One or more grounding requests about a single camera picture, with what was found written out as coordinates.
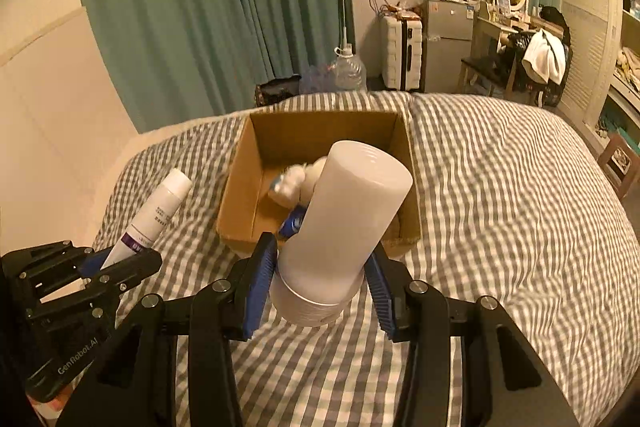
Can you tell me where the blue white tissue packet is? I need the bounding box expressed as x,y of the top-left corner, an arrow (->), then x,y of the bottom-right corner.
278,204 -> 308,239

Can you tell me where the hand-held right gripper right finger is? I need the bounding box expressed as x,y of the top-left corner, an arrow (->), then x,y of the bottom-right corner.
364,241 -> 581,427

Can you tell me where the cardboard box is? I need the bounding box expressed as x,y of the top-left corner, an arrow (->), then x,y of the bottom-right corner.
216,109 -> 423,260

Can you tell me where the grey white checked blanket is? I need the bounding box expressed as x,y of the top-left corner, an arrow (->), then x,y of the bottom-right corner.
92,92 -> 640,427

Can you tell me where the white suitcase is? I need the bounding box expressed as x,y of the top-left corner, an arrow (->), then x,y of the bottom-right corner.
380,14 -> 426,92

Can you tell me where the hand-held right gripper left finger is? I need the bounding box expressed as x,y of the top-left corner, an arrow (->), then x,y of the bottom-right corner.
55,232 -> 278,427

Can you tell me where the white wardrobe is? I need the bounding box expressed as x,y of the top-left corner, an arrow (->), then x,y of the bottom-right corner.
557,0 -> 640,148

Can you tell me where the dark wooden stool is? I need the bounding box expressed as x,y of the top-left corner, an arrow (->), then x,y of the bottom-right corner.
457,57 -> 516,100

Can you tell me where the white cosmetic tube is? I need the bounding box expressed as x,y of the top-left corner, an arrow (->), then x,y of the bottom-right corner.
102,168 -> 193,270

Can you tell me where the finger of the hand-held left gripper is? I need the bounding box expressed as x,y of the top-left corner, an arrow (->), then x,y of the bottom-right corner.
1,241 -> 108,303
75,251 -> 163,308

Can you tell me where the white cylindrical bottle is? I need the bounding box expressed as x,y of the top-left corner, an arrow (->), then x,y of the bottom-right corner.
270,140 -> 414,327

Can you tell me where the pile of yellowish clothes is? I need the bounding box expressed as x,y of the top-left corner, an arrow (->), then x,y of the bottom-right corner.
615,47 -> 640,88

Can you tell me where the small pink stool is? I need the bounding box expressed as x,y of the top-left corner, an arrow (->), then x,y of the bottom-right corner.
597,132 -> 640,198

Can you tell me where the black plastic bag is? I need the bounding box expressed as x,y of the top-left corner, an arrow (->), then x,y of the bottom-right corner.
500,32 -> 533,78

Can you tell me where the black clothing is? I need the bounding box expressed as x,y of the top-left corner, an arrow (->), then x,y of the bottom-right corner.
537,6 -> 571,38

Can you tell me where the clear water jug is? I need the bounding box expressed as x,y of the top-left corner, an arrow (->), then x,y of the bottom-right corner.
330,44 -> 367,92

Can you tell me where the small grey fridge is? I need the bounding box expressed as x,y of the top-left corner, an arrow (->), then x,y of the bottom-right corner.
422,0 -> 476,94

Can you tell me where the white garment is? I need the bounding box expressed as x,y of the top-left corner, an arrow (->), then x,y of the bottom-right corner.
521,28 -> 567,84

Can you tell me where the white vanity desk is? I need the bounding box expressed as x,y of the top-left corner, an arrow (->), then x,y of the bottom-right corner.
472,14 -> 531,72

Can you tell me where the dark patterned bag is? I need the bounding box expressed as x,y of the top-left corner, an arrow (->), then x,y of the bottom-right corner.
255,74 -> 303,108

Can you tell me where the white sock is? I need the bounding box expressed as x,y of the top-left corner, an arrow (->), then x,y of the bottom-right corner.
282,157 -> 328,208

